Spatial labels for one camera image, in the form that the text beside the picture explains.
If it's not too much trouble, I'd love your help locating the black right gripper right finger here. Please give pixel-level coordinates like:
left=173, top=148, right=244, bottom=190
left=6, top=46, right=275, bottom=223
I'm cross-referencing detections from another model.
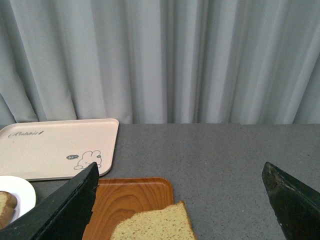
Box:
left=261, top=162, right=320, bottom=240

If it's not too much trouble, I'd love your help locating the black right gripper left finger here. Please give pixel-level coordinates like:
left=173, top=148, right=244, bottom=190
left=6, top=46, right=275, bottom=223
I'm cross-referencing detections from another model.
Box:
left=0, top=162, right=99, bottom=240

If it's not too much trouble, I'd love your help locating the white round plate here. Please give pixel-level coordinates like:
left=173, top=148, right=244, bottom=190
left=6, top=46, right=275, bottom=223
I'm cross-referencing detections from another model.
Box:
left=0, top=176, right=36, bottom=223

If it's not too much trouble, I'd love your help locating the bread slice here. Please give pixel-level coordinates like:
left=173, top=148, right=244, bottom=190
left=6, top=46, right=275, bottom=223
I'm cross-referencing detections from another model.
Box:
left=0, top=191, right=18, bottom=230
left=110, top=201, right=197, bottom=240

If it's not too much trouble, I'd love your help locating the wooden brown tray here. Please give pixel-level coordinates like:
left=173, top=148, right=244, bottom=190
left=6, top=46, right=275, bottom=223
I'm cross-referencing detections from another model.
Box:
left=82, top=177, right=174, bottom=240

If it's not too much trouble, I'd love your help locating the pink rabbit tray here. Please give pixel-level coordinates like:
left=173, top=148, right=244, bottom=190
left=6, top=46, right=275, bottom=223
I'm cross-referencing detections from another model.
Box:
left=0, top=118, right=119, bottom=181

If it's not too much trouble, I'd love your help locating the grey curtain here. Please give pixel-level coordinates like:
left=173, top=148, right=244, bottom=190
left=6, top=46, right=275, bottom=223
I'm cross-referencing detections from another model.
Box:
left=0, top=0, right=320, bottom=125

